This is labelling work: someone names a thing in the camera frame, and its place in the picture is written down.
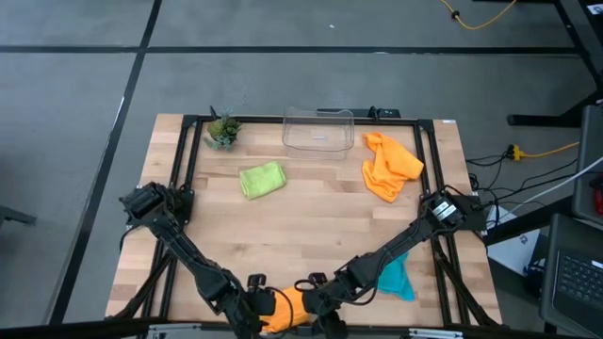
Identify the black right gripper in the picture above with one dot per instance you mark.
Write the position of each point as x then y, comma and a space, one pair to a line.
322, 299

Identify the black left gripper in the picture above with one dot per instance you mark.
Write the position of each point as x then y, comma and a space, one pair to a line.
256, 303

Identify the orange microfiber towel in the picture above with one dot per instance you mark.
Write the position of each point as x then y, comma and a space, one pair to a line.
278, 311
391, 169

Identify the green microfiber towel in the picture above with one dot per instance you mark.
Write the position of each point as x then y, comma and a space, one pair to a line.
261, 180

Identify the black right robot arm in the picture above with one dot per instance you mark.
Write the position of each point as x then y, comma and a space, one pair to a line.
400, 240

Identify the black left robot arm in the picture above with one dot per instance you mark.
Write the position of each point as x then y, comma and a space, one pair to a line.
179, 240

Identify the teal microfiber towel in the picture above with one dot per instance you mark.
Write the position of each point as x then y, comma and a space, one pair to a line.
398, 282

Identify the clear plastic bin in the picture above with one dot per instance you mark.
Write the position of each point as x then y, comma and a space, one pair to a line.
318, 141

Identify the green succulent plant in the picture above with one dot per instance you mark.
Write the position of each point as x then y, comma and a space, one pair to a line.
223, 132

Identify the black rig crossbar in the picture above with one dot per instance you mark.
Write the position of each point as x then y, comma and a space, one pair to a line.
70, 329

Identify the white cardboard box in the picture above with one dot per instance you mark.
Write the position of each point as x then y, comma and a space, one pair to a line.
513, 252

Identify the black desk foot bar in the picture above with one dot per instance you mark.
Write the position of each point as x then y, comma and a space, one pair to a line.
527, 221

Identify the grey laptop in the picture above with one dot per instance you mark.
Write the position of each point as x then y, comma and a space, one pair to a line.
579, 278

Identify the grey furniture foot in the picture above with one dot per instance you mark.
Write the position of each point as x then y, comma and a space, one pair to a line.
14, 215

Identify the black desk leg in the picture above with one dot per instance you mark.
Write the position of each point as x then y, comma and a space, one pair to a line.
542, 120

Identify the red round object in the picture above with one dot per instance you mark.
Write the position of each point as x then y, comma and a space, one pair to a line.
599, 200

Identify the grey equipment case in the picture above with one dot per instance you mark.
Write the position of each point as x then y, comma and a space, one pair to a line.
589, 155

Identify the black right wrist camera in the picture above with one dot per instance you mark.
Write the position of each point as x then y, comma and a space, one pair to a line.
318, 279

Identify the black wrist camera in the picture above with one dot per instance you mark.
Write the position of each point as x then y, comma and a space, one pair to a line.
256, 281
318, 279

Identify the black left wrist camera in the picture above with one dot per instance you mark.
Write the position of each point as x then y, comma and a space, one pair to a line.
256, 281

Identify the silver metal bracket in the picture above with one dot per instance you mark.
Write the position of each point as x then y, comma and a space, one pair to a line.
174, 331
435, 334

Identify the black aluminium table frame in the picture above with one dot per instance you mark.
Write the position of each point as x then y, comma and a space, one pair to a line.
259, 119

